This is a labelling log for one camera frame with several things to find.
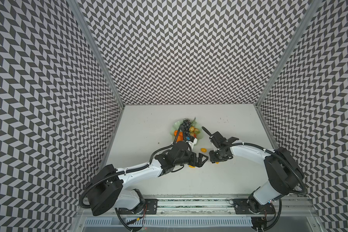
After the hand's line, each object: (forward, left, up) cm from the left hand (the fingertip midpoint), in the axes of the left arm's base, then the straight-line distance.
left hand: (202, 158), depth 77 cm
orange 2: (+20, +12, -10) cm, 25 cm away
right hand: (+3, -10, -12) cm, 16 cm away
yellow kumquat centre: (-6, +6, +5) cm, 10 cm away
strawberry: (+20, +3, -8) cm, 22 cm away
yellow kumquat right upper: (+11, -3, -12) cm, 16 cm away
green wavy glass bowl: (+28, +14, -8) cm, 33 cm away
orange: (+22, +15, -7) cm, 27 cm away
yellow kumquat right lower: (0, -9, -6) cm, 10 cm away
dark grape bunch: (+25, +7, -5) cm, 26 cm away
